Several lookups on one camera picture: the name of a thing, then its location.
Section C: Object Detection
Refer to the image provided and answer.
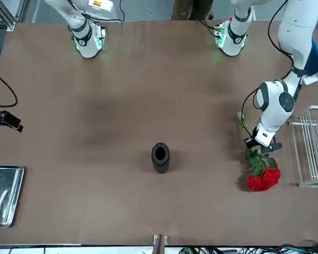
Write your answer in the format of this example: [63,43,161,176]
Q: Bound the red rose bouquet green stems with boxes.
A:
[236,111,282,193]

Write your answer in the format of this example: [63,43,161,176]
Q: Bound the black ribbed vase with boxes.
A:
[151,142,171,175]

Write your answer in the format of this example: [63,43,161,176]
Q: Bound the silver metal tray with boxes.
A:
[0,165,25,229]

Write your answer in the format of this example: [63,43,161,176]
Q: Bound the beige wooden spoon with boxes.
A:
[0,189,11,227]

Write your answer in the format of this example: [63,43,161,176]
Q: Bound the person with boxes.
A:
[171,0,215,22]

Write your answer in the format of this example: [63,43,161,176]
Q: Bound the white box yellow label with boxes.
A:
[87,0,115,14]

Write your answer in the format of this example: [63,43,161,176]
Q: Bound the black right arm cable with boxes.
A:
[0,69,19,107]

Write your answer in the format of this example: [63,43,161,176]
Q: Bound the aluminium frame post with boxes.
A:
[153,233,169,254]

